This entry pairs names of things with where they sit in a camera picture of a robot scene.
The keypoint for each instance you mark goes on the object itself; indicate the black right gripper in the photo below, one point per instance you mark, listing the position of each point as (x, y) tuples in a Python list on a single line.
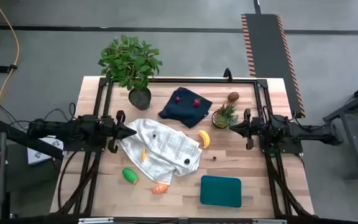
[(257, 127)]

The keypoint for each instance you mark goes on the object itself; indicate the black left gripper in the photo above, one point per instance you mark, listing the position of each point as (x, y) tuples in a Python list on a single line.
[(107, 129)]

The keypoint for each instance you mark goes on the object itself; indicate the brown toy kiwi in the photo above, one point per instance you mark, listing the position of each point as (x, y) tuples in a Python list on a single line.
[(233, 96)]

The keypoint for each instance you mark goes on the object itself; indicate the yellow toy banana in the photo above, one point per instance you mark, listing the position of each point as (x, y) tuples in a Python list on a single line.
[(205, 139)]

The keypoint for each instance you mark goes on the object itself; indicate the red toy strawberry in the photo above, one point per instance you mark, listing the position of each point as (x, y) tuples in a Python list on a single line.
[(196, 103)]

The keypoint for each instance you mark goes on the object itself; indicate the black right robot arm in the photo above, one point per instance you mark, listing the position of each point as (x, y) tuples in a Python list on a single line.
[(306, 130)]

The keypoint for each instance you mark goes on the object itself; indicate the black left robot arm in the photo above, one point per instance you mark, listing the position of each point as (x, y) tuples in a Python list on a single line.
[(73, 129)]

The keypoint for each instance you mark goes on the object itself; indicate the teal plastic tupperware container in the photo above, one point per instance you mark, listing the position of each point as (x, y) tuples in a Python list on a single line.
[(221, 191)]

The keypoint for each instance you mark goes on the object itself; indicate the orange toy produce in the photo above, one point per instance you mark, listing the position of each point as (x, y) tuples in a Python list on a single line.
[(159, 188)]

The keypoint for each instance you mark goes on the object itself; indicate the small potted succulent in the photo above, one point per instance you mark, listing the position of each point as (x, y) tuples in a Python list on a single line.
[(224, 118)]

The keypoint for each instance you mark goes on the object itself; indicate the small orange toy carrot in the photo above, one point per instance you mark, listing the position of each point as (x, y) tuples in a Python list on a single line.
[(143, 155)]

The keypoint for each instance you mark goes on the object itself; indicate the green toy vegetable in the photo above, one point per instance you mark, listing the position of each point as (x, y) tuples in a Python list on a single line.
[(130, 175)]

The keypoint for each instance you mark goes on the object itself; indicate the white plaid dish towel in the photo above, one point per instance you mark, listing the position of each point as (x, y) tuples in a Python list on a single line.
[(166, 149)]

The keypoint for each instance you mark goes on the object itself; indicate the navy blue cloth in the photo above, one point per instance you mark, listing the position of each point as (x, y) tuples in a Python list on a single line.
[(182, 113)]

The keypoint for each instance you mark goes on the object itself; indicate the leafy green potted plant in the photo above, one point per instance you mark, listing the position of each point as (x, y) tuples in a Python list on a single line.
[(129, 62)]

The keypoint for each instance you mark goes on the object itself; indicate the black striped-edge floor mat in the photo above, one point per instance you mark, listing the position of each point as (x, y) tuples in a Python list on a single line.
[(266, 46)]

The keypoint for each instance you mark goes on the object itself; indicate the white printed box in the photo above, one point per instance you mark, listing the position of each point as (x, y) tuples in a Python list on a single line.
[(39, 155)]

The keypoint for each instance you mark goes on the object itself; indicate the black diagonal support beam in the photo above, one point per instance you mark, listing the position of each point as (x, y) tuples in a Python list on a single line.
[(26, 140)]

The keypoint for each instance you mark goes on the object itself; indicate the grey metal cart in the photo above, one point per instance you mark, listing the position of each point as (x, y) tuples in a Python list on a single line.
[(353, 124)]

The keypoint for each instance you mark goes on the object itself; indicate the black clamp bracket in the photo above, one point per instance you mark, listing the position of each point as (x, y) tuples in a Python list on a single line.
[(227, 74)]

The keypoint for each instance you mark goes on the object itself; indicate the black aluminium table frame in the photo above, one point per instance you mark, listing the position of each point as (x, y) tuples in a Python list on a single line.
[(182, 80)]

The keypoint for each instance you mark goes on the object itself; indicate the silver metal bracket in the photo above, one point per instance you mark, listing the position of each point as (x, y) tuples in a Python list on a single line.
[(269, 221), (95, 221)]

